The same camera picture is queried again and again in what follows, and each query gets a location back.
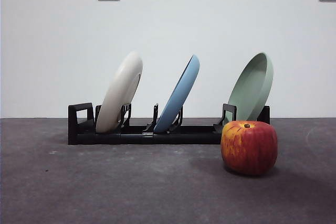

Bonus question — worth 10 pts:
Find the cream yellow plate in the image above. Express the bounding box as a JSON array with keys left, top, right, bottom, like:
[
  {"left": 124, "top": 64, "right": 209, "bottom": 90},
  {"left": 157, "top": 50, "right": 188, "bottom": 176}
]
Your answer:
[{"left": 96, "top": 50, "right": 144, "bottom": 133}]

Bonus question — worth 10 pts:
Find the red yellow apple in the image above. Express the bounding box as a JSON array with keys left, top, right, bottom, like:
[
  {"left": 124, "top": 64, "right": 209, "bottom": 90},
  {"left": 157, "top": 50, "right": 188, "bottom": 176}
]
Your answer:
[{"left": 220, "top": 120, "right": 278, "bottom": 176}]

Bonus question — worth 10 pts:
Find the blue plate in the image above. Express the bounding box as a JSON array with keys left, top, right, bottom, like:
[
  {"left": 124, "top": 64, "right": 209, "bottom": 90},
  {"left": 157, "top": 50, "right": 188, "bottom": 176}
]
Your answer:
[{"left": 153, "top": 54, "right": 201, "bottom": 133}]

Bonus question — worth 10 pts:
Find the black plate rack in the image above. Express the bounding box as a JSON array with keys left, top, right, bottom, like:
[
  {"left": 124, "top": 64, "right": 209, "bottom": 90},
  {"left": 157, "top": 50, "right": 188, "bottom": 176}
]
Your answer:
[{"left": 67, "top": 102, "right": 271, "bottom": 146}]

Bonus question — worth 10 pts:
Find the green plate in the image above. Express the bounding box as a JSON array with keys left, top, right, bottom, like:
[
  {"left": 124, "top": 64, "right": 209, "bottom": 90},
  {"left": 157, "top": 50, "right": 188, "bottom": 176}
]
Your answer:
[{"left": 226, "top": 52, "right": 275, "bottom": 128}]

